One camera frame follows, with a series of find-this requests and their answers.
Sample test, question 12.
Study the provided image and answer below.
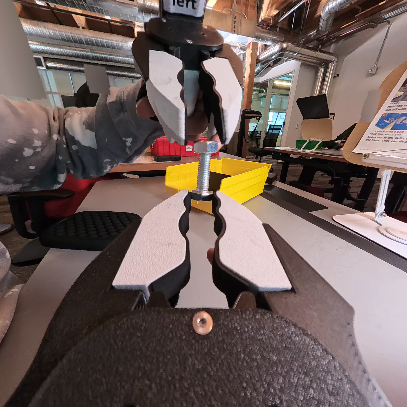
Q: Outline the yellow plastic bin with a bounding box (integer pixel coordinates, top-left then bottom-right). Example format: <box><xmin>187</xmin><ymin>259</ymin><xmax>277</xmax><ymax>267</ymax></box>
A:
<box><xmin>166</xmin><ymin>158</ymin><xmax>272</xmax><ymax>205</ymax></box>

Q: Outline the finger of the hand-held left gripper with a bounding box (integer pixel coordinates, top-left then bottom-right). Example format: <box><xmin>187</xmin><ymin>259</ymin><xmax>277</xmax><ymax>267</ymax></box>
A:
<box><xmin>202</xmin><ymin>56</ymin><xmax>244</xmax><ymax>146</ymax></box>
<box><xmin>148</xmin><ymin>50</ymin><xmax>187</xmax><ymax>146</ymax></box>

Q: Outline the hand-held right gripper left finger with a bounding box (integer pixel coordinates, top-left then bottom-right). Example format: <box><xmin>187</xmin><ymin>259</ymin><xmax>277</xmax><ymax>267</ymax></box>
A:
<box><xmin>113</xmin><ymin>190</ymin><xmax>192</xmax><ymax>301</ymax></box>

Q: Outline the silver hex nut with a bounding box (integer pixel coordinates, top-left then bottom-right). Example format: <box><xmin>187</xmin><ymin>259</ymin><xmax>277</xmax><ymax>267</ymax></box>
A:
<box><xmin>189</xmin><ymin>189</ymin><xmax>218</xmax><ymax>203</ymax></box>

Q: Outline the silver hex bolt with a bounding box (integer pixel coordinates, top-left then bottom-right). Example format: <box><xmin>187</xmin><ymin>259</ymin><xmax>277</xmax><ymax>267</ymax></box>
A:
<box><xmin>193</xmin><ymin>141</ymin><xmax>219</xmax><ymax>194</ymax></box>

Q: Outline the instruction sheet stand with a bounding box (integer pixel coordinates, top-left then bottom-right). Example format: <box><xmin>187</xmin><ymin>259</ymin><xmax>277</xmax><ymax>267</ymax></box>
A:
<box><xmin>334</xmin><ymin>61</ymin><xmax>407</xmax><ymax>246</ymax></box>

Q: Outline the black computer monitor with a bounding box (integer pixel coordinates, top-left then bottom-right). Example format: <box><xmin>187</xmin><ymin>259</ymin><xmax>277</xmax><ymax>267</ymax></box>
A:
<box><xmin>296</xmin><ymin>94</ymin><xmax>332</xmax><ymax>121</ymax></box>

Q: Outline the black office chair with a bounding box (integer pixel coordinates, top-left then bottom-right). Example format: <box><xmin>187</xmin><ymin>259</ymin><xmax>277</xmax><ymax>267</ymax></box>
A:
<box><xmin>7</xmin><ymin>188</ymin><xmax>142</xmax><ymax>266</ymax></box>

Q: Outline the person's left forearm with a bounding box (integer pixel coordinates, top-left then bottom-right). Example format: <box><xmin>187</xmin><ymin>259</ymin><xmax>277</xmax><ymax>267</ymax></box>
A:
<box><xmin>0</xmin><ymin>80</ymin><xmax>166</xmax><ymax>195</ymax></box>

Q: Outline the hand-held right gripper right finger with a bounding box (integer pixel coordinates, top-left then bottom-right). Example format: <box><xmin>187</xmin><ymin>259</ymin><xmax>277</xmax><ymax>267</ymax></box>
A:
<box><xmin>213</xmin><ymin>192</ymin><xmax>293</xmax><ymax>305</ymax></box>

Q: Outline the red plastic bin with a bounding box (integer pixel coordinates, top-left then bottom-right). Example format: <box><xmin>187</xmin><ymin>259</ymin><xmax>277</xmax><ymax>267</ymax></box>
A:
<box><xmin>150</xmin><ymin>136</ymin><xmax>220</xmax><ymax>162</ymax></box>

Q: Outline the wooden desk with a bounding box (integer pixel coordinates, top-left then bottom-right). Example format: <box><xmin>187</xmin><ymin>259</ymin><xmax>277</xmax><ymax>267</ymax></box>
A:
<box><xmin>264</xmin><ymin>146</ymin><xmax>382</xmax><ymax>204</ymax></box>

